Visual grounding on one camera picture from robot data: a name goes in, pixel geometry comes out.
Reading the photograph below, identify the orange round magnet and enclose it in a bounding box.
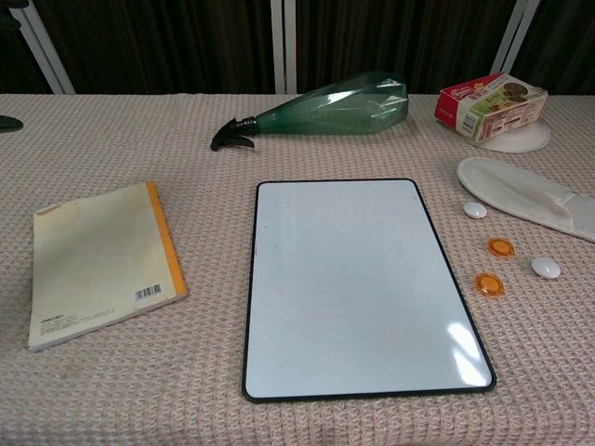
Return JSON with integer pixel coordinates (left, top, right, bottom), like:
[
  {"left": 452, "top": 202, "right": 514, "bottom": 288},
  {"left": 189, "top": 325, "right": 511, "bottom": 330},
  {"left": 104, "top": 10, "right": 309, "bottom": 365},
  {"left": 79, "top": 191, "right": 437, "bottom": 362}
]
[
  {"left": 474, "top": 272, "right": 505, "bottom": 295},
  {"left": 487, "top": 237, "right": 516, "bottom": 257}
]

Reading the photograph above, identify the black-framed whiteboard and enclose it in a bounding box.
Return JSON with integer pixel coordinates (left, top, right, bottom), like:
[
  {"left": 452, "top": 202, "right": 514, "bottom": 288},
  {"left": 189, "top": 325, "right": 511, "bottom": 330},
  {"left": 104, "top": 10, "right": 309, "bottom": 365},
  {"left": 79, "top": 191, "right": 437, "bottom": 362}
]
[{"left": 242, "top": 177, "right": 497, "bottom": 403}]

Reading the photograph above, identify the cream notebook with orange spine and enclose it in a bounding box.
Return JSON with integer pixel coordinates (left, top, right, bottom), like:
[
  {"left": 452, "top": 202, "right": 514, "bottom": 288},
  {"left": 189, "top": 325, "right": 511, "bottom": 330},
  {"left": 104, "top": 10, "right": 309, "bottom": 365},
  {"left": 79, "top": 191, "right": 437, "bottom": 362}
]
[{"left": 27, "top": 180, "right": 190, "bottom": 353}]

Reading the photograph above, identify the black pleated curtain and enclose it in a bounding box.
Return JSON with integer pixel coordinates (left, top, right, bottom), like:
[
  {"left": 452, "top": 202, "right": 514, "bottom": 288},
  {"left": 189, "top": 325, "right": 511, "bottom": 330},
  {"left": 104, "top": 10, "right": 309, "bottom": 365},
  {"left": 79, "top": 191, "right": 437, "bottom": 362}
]
[{"left": 0, "top": 0, "right": 595, "bottom": 97}]

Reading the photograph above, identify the pink waffle tablecloth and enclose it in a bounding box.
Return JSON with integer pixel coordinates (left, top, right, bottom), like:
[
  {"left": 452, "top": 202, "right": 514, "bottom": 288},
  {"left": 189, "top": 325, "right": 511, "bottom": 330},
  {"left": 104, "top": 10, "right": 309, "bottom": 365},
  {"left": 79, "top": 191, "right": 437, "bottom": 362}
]
[{"left": 0, "top": 92, "right": 595, "bottom": 446}]

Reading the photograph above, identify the green plastic spray bottle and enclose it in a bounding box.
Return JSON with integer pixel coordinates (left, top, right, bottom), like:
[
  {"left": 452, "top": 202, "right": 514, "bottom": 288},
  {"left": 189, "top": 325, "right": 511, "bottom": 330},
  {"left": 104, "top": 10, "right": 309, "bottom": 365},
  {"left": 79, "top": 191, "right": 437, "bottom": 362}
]
[{"left": 209, "top": 71, "right": 410, "bottom": 153}]

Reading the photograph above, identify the red and green snack box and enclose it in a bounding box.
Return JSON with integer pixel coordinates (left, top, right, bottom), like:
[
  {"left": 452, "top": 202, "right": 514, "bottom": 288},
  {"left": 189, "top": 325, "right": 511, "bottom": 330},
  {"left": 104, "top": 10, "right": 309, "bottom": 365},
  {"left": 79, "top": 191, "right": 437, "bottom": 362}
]
[{"left": 434, "top": 72, "right": 549, "bottom": 143}]

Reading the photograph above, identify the white fabric slipper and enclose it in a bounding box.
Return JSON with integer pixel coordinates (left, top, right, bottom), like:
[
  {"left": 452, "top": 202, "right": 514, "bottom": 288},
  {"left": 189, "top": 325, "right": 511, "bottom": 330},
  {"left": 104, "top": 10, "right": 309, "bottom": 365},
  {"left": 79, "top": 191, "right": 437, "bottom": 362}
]
[{"left": 456, "top": 156, "right": 595, "bottom": 243}]

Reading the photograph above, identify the white round plate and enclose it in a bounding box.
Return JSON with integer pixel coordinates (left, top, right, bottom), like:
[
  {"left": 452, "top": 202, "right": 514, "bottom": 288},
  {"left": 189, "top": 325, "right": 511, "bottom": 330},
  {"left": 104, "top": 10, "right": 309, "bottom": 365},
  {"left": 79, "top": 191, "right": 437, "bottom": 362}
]
[{"left": 473, "top": 121, "right": 552, "bottom": 153}]

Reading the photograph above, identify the white frame post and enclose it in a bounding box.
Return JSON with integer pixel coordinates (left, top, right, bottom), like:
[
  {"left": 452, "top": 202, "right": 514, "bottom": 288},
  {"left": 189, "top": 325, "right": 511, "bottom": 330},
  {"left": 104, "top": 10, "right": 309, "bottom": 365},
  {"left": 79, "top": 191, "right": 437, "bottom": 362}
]
[
  {"left": 490, "top": 0, "right": 543, "bottom": 78},
  {"left": 13, "top": 0, "right": 75, "bottom": 96},
  {"left": 271, "top": 0, "right": 298, "bottom": 96}
]

